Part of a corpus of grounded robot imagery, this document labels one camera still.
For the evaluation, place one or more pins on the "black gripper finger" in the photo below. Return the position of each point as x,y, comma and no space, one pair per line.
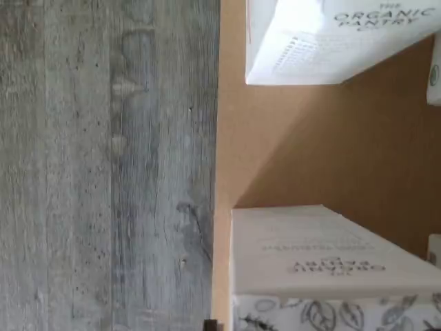
213,325

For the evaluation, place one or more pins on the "white box green strip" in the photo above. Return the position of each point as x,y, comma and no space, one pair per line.
310,241

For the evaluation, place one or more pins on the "wooden shelf board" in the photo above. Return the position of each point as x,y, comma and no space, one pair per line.
310,145

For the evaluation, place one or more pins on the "white box pink strip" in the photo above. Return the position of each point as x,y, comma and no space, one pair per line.
435,86
275,34

